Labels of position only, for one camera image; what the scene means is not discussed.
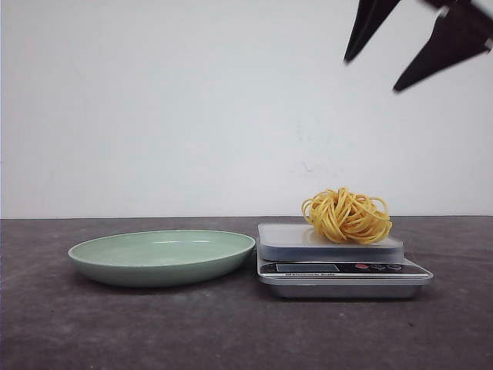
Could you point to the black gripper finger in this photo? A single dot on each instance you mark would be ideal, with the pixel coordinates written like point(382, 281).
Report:
point(370, 16)
point(461, 31)

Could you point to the yellow vermicelli noodle bundle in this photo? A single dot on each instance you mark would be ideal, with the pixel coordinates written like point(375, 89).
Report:
point(344, 217)

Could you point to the silver digital kitchen scale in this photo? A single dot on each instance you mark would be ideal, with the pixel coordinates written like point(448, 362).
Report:
point(294, 261)

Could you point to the light green round plate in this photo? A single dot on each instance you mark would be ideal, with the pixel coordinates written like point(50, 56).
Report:
point(161, 258)

